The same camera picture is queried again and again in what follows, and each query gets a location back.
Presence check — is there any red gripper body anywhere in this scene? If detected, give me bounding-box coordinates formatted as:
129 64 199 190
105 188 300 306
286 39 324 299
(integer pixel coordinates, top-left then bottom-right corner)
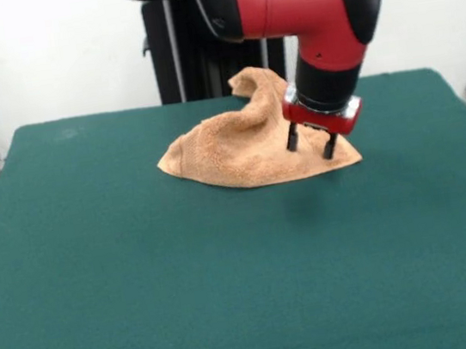
278 73 368 144

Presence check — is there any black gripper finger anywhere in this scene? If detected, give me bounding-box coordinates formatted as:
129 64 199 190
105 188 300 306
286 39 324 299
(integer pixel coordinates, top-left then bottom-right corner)
282 119 302 153
318 130 342 161

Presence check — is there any tan terry cloth towel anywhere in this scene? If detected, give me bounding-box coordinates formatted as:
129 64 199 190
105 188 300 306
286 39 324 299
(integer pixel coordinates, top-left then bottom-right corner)
144 52 365 201

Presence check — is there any dark green table cloth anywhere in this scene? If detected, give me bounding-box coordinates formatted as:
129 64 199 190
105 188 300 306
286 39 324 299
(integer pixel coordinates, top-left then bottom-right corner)
0 61 466 349

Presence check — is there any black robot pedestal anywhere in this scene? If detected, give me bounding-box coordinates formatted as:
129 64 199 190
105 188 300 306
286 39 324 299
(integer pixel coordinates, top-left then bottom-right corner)
121 0 294 110

